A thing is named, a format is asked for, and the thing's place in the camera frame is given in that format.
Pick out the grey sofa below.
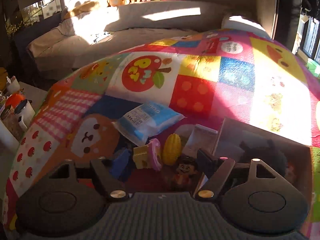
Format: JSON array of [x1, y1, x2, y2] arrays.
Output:
[[27, 1, 269, 80]]

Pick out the white mug on side table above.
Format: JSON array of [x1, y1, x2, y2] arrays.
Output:
[[14, 99, 35, 131]]

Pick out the yellow toy corn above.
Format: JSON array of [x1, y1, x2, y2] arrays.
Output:
[[162, 133, 182, 166]]

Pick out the colourful cartoon play mat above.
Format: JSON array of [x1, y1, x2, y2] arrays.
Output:
[[2, 29, 319, 239]]

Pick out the red cartoon boy figurine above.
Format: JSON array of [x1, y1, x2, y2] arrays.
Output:
[[171, 155, 198, 191]]

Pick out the open cardboard box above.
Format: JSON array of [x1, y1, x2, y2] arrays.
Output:
[[210, 118, 312, 202]]

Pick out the blue wet wipes pack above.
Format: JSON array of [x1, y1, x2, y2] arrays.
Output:
[[113, 101, 185, 146]]

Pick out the green bucket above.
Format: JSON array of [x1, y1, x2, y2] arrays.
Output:
[[306, 58, 320, 79]]

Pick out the yellow pink toy cake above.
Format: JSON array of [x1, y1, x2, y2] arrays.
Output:
[[133, 138, 163, 171]]

